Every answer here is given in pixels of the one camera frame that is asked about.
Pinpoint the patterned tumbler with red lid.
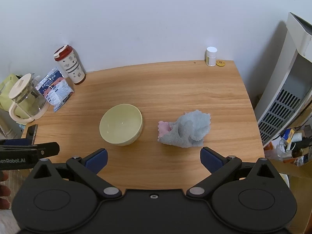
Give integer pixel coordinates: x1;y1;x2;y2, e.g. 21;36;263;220
53;44;86;85

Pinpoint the grey and pink cloth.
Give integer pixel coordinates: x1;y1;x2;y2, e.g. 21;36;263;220
157;110;212;149

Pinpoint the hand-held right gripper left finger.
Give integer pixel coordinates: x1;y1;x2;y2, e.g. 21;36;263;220
33;148;122;200

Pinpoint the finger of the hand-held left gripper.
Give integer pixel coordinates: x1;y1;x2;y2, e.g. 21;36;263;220
0;138;60;157

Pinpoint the blue white plastic packet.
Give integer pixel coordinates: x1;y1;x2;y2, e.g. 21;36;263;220
45;79;75;113

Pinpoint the person's left hand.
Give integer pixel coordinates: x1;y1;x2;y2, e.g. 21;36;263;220
0;171;12;210

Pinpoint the pale yellow bowl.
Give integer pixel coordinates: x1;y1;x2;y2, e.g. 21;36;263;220
99;104;143;147

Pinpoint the white plastic bag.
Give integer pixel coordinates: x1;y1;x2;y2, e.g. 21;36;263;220
275;138;293;162

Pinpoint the yellow-green bag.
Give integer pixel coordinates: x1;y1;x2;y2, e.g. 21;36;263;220
0;74;23;111

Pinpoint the white pill bottle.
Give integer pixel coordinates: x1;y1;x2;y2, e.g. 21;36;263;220
206;46;218;66

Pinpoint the dark blue foil packet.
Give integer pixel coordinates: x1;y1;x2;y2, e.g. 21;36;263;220
35;67;66;96

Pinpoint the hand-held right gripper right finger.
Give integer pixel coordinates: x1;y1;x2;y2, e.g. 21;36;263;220
187;147;278;199

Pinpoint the blue and yellow small box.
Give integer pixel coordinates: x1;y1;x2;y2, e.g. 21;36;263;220
282;128;296;143

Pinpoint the white tower air purifier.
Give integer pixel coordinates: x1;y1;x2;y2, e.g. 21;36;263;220
253;12;312;148

